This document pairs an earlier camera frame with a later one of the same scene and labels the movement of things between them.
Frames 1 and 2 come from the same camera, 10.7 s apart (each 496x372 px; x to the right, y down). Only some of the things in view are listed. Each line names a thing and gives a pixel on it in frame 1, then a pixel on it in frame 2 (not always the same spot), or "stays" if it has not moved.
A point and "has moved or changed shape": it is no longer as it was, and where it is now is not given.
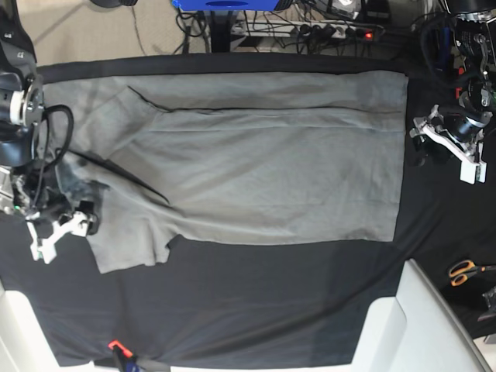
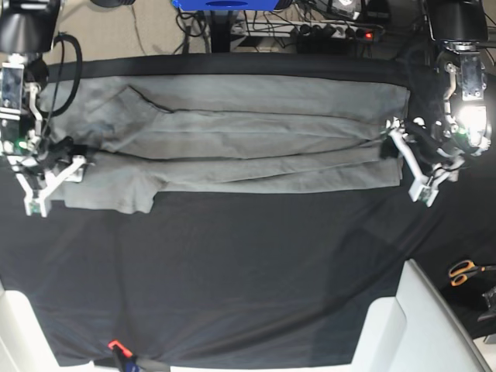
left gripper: [39, 192] -> [63, 156]
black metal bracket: [490, 296] stays
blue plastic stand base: [225, 5] stays
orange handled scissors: [459, 271] stays
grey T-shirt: [293, 156] has moved or changed shape
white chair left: [24, 346] stays
